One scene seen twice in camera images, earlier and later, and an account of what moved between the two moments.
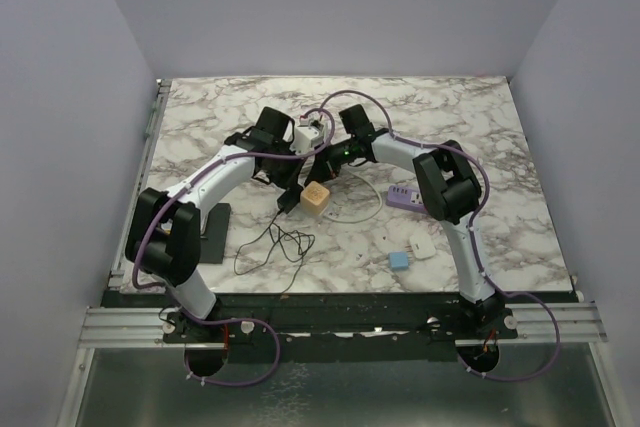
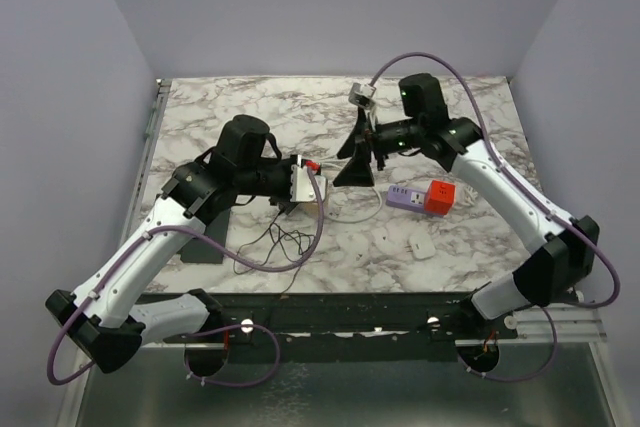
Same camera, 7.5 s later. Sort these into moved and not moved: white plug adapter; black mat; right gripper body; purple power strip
Moved: right gripper body
Not moved: purple power strip; white plug adapter; black mat
